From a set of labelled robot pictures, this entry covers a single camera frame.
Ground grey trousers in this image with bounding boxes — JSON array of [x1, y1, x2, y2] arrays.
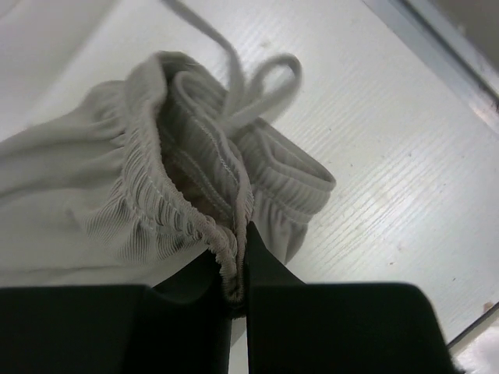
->
[[1, 1, 335, 305]]

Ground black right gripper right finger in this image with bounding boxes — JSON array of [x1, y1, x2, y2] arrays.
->
[[244, 224, 455, 373]]

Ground aluminium table edge rail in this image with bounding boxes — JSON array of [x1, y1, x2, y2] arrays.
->
[[364, 1, 498, 132]]

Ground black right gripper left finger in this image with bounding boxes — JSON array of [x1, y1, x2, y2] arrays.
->
[[1, 252, 231, 373]]

